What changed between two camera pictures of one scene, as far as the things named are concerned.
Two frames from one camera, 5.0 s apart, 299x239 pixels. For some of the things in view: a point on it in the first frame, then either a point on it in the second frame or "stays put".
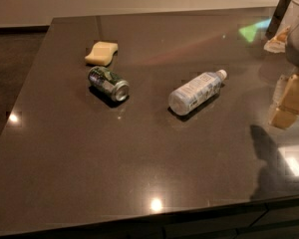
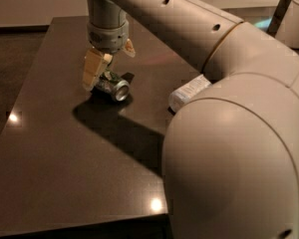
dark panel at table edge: [278, 13] stays put
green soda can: [116, 87] stays put
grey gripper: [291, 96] to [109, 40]
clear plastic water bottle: [186, 97] stays put
